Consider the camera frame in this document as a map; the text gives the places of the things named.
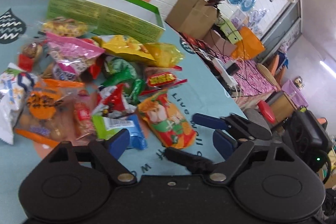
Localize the yellow corn snack bag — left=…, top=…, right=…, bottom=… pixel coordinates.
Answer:
left=41, top=16, right=96, bottom=38

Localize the orange label pastry bag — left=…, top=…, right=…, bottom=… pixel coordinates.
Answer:
left=14, top=79, right=84, bottom=147

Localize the white blue snack bag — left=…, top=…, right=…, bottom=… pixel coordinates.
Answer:
left=0, top=63, right=38, bottom=145

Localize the white power strip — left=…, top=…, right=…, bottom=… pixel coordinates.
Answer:
left=211, top=57, right=238, bottom=88

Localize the red yellow label packet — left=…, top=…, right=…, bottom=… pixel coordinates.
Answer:
left=140, top=65, right=187, bottom=96

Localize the blue green wafer packet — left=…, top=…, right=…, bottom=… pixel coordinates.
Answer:
left=92, top=114, right=147, bottom=150

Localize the yellow chips bag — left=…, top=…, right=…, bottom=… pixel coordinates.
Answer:
left=92, top=35, right=155, bottom=64

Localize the small red candy packet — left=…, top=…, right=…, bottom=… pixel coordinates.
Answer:
left=18, top=42, right=43, bottom=72

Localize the green cardboard box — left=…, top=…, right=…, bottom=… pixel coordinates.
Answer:
left=46, top=0, right=165, bottom=43

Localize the orange fruit jelly packet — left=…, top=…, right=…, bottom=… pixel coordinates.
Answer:
left=137, top=89, right=197, bottom=149

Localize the red label pastry packet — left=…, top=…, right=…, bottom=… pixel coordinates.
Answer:
left=73, top=90, right=96, bottom=139

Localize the brown cardboard box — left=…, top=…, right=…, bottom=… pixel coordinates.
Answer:
left=165, top=0, right=218, bottom=39

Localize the pink snack bag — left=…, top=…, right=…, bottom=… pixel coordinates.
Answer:
left=46, top=32, right=105, bottom=81

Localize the red white snack packet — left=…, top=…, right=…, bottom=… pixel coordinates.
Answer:
left=91, top=84, right=136, bottom=118

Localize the green snack packet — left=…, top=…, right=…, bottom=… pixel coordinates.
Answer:
left=98, top=56, right=145, bottom=105

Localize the yellow clear candy bag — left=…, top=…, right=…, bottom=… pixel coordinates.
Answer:
left=144, top=43, right=185, bottom=68

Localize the light green small box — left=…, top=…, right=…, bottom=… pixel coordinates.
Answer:
left=219, top=19, right=243, bottom=44

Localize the orange plastic bag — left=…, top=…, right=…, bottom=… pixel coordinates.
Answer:
left=231, top=26, right=265, bottom=60

